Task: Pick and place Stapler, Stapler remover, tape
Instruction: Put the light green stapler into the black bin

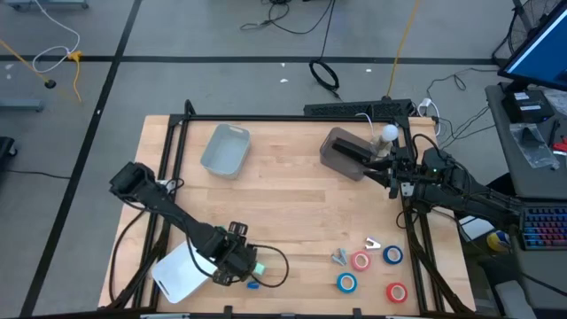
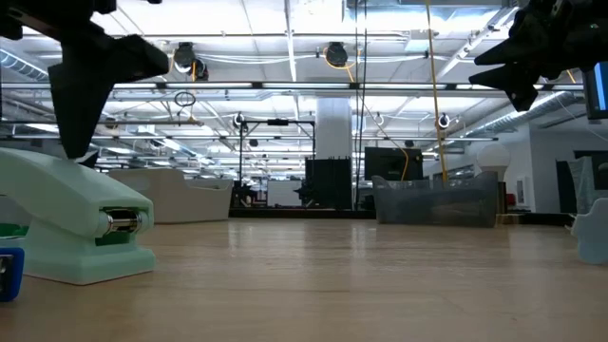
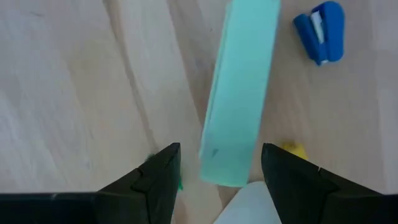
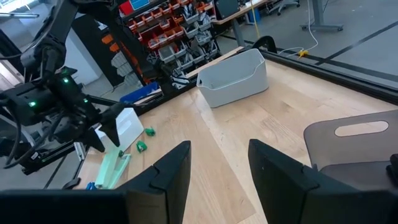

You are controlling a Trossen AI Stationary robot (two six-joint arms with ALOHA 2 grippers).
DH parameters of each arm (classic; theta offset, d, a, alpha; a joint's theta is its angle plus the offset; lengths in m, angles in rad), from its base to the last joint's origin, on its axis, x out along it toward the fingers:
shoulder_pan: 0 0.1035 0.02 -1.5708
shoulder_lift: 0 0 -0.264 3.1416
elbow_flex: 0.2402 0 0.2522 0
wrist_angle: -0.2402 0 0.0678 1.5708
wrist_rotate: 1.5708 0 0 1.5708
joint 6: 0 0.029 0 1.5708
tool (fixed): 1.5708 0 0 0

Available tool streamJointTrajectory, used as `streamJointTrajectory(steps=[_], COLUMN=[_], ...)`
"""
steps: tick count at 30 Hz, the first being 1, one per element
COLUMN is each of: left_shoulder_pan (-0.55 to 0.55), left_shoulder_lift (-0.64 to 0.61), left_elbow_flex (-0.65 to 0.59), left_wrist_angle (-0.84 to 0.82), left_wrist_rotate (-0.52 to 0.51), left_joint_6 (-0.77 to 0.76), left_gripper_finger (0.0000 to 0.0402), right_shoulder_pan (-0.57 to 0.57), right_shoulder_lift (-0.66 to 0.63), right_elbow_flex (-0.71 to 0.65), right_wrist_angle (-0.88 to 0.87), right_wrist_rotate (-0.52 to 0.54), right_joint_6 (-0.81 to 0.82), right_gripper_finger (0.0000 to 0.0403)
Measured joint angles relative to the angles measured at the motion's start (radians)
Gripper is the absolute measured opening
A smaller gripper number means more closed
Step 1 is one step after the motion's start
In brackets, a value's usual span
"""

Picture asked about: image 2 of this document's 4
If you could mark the black cabinet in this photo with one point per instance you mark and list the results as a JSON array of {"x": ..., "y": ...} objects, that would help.
[{"x": 328, "y": 185}]

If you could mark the smoky translucent plastic bin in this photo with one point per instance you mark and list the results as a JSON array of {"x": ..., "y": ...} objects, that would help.
[{"x": 427, "y": 209}]

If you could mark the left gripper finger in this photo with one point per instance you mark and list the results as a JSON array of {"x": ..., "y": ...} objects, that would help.
[
  {"x": 128, "y": 47},
  {"x": 138, "y": 71}
]

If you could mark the green mini stapler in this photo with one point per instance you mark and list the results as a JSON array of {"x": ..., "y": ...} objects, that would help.
[{"x": 12, "y": 231}]

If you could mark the mint green stapler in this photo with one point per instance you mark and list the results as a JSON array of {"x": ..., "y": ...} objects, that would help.
[{"x": 57, "y": 190}]

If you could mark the black display screen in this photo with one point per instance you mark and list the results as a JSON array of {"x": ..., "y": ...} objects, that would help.
[{"x": 392, "y": 164}]

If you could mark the black computer monitor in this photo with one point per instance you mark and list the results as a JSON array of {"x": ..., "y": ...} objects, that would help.
[{"x": 599, "y": 90}]

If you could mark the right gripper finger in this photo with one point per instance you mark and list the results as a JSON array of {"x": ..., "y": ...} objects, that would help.
[
  {"x": 499, "y": 80},
  {"x": 503, "y": 54}
]

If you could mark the small blue stapler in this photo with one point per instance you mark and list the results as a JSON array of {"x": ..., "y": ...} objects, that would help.
[{"x": 12, "y": 275}]

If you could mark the whiteboard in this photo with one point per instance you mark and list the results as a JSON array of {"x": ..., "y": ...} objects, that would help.
[{"x": 284, "y": 194}]

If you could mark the light grey plastic bin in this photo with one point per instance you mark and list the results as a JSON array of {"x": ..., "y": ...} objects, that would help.
[{"x": 180, "y": 204}]

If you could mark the black aluminium table frame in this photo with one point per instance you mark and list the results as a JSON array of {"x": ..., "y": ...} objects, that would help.
[{"x": 304, "y": 214}]

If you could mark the black metal rig frame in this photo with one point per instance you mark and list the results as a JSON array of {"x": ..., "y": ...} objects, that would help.
[{"x": 278, "y": 122}]

